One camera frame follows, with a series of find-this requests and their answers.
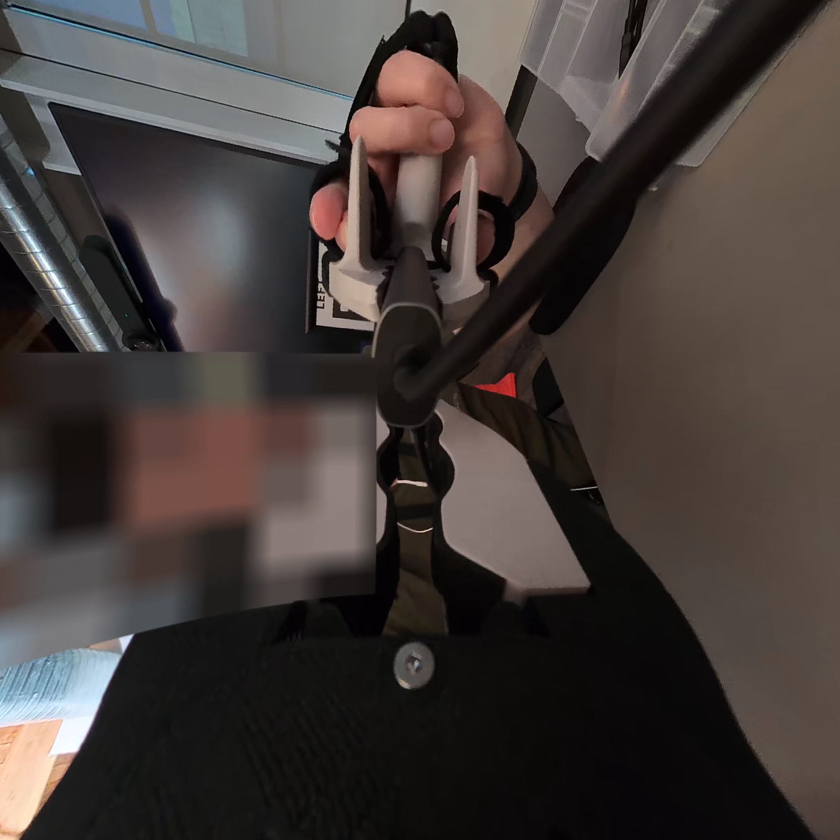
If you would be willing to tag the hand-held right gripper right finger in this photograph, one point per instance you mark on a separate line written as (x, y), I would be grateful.
(512, 512)

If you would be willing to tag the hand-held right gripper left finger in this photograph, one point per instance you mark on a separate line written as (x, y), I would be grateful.
(385, 499)

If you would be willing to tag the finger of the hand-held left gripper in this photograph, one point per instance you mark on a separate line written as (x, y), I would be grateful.
(355, 263)
(466, 256)

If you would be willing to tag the slim grey usb hub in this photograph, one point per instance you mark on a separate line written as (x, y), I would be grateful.
(410, 302)

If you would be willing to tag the clear plastic bin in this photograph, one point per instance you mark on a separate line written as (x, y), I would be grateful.
(617, 66)

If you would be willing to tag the person's left hand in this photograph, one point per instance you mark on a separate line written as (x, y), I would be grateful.
(433, 118)

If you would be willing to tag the black framed sign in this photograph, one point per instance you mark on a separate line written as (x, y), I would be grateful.
(322, 295)

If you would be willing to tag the large dark panel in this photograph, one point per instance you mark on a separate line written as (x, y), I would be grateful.
(197, 223)

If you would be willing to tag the large glass window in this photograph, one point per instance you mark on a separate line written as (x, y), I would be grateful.
(197, 33)

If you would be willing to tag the instruction sheet on stand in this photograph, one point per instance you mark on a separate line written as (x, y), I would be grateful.
(20, 775)

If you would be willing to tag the silver ventilation duct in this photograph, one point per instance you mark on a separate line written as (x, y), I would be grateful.
(46, 250)

